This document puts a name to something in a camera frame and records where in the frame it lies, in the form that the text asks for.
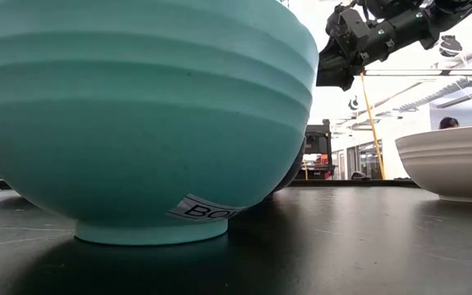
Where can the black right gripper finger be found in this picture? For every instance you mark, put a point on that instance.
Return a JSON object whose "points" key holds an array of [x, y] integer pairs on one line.
{"points": [[330, 71], [349, 75]]}

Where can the dark grey bowl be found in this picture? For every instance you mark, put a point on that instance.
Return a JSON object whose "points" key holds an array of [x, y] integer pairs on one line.
{"points": [[295, 168]]}

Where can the beige ridged bowl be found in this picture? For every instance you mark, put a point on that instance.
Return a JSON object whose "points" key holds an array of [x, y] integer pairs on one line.
{"points": [[453, 164]]}

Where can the teal ridged bowl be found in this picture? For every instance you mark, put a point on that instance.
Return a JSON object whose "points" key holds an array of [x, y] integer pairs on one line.
{"points": [[137, 123]]}

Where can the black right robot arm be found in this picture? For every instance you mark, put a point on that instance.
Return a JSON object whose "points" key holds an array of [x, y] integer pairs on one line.
{"points": [[412, 24]]}

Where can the dark hanging hook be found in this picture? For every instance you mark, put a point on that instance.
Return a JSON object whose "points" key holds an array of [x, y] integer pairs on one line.
{"points": [[352, 105]]}

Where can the black machine cart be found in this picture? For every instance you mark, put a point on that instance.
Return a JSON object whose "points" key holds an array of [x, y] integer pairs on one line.
{"points": [[318, 143]]}

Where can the grey dome object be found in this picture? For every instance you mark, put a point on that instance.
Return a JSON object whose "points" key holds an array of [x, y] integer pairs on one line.
{"points": [[360, 176]]}

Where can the person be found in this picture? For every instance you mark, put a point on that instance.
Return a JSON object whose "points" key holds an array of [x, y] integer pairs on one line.
{"points": [[449, 123]]}

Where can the ceiling duct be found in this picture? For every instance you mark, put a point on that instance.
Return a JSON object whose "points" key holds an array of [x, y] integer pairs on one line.
{"points": [[432, 96]]}

